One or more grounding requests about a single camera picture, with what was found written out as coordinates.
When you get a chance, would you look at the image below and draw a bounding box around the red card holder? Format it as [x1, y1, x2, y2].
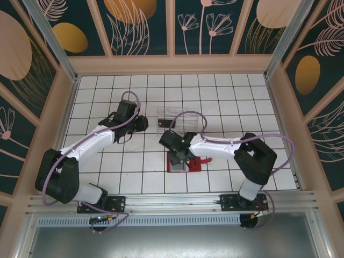
[166, 155, 213, 174]

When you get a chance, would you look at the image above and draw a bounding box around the black credit card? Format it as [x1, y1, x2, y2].
[157, 118, 177, 128]

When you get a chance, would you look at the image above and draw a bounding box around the clear acrylic organizer tray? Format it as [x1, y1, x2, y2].
[156, 106, 202, 135]

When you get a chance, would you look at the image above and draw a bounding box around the grey metal sheet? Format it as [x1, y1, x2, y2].
[16, 212, 331, 258]

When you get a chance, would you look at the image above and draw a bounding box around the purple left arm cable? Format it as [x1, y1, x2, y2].
[41, 91, 143, 234]

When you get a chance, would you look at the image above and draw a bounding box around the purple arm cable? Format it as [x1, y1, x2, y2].
[170, 110, 296, 232]
[41, 91, 143, 234]

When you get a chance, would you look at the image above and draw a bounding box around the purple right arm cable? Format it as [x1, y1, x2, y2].
[170, 110, 296, 232]

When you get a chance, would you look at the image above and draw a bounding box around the aluminium mounting rail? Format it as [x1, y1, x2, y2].
[25, 190, 322, 216]

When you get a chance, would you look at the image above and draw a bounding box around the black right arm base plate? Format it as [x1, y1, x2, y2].
[219, 193, 269, 212]

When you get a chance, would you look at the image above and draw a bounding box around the slotted grey cable duct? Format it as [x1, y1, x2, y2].
[37, 214, 242, 227]

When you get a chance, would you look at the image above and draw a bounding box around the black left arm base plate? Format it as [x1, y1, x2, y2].
[77, 195, 127, 215]

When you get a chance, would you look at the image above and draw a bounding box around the aluminium frame post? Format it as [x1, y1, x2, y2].
[264, 0, 314, 79]
[22, 0, 80, 82]

